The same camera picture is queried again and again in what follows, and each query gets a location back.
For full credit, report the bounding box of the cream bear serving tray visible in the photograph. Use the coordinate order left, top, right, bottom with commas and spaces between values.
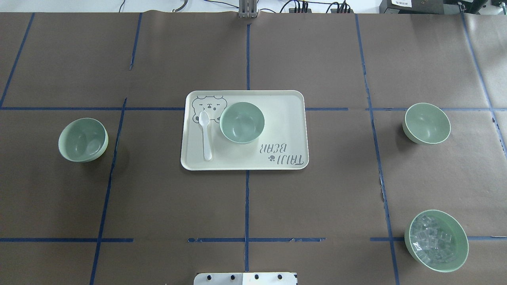
180, 90, 309, 170

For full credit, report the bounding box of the green bowl on tray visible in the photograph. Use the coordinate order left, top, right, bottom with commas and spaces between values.
220, 102, 265, 144

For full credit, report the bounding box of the white plastic spoon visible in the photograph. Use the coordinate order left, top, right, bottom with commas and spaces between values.
198, 110, 212, 161

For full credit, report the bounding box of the green bowl with ice cubes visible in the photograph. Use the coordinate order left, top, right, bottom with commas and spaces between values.
404, 209, 469, 273

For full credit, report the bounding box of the aluminium frame post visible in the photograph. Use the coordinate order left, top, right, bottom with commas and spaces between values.
238, 0, 259, 19

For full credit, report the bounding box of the white camera stand base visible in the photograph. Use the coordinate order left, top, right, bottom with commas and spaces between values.
193, 272, 298, 285

